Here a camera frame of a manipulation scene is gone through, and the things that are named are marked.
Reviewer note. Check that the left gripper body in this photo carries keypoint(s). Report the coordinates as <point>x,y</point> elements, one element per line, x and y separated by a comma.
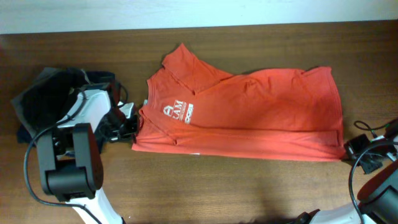
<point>128,127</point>

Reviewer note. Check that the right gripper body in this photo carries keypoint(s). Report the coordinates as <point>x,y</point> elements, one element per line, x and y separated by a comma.
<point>372,159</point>

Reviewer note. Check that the orange t-shirt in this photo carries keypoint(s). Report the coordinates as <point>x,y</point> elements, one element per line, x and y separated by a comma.
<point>278,113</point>

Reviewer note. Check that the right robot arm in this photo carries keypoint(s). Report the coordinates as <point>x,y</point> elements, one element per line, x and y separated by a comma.
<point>376,202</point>

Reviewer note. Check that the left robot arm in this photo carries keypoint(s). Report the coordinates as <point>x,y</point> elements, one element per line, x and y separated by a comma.
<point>69,152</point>

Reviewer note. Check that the dark folded clothes pile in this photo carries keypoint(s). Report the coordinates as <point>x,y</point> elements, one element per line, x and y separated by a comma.
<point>52,95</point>

